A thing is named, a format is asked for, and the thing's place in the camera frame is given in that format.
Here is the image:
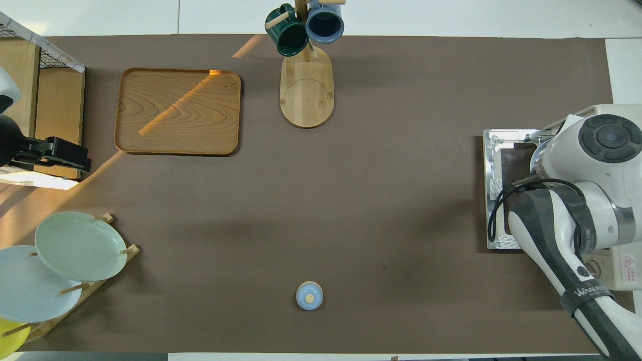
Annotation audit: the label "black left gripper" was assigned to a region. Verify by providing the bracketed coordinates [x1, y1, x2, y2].
[9, 136, 93, 174]

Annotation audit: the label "glass oven door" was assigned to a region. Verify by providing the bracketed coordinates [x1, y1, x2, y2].
[483, 128, 553, 250]

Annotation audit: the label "beige toaster oven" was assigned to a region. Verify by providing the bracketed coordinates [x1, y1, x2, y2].
[544, 104, 642, 291]

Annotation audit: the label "wooden step shelf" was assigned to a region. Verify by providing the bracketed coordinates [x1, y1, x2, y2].
[0, 35, 86, 181]

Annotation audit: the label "pale green plate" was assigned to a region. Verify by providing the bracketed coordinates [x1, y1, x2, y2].
[35, 211, 128, 282]

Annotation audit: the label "rectangular wooden tray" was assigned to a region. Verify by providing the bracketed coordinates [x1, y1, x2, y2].
[114, 68, 242, 156]

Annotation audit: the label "wooden plate rack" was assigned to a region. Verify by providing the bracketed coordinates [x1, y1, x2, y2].
[0, 213, 141, 344]

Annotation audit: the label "large pale blue plate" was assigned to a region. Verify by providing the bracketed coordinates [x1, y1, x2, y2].
[0, 245, 83, 323]

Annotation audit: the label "yellow plate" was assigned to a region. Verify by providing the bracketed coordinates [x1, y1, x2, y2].
[0, 317, 31, 356]

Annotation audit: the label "wooden mug tree stand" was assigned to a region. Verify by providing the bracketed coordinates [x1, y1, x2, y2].
[265, 0, 347, 129]

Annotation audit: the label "dark green mug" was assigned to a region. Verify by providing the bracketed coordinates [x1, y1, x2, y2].
[265, 4, 310, 57]

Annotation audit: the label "brown table mat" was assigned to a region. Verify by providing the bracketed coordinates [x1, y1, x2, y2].
[0, 34, 640, 354]

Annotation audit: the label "blue mug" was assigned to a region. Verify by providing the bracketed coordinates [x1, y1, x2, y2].
[305, 0, 346, 44]

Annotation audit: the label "black wire basket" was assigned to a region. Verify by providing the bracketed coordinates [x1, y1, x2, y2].
[0, 23, 85, 71]

